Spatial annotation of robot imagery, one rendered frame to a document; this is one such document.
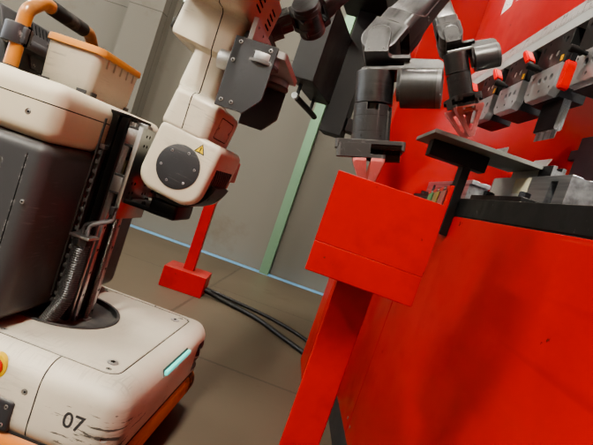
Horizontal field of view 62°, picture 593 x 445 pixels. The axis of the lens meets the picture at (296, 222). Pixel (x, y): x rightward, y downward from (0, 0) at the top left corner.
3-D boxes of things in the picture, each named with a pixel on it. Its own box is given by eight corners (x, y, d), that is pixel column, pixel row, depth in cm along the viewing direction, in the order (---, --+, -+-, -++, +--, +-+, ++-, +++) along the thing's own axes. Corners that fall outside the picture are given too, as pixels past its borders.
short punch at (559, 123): (529, 140, 127) (543, 105, 126) (536, 143, 127) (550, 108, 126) (550, 136, 117) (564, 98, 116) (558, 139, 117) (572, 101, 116)
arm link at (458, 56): (440, 54, 123) (443, 49, 117) (469, 48, 121) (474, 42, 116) (445, 82, 123) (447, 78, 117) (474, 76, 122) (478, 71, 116)
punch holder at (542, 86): (521, 103, 131) (543, 43, 130) (551, 114, 131) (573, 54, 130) (550, 93, 116) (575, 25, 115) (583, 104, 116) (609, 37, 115)
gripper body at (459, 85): (469, 105, 125) (464, 76, 125) (484, 98, 115) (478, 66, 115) (443, 109, 125) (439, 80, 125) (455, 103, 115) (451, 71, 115)
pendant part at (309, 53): (309, 100, 267) (331, 35, 264) (330, 106, 264) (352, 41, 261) (288, 74, 223) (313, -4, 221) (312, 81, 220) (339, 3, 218)
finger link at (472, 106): (478, 136, 123) (472, 98, 122) (489, 132, 116) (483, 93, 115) (451, 140, 123) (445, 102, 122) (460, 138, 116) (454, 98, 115)
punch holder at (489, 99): (468, 124, 171) (484, 78, 170) (491, 131, 171) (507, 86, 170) (484, 117, 156) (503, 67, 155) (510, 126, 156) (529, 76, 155)
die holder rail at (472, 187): (421, 203, 203) (429, 182, 202) (434, 208, 203) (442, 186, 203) (461, 208, 153) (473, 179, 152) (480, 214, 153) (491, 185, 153)
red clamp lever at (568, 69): (551, 88, 107) (568, 44, 106) (569, 94, 107) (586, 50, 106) (556, 86, 105) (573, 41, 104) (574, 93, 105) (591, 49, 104)
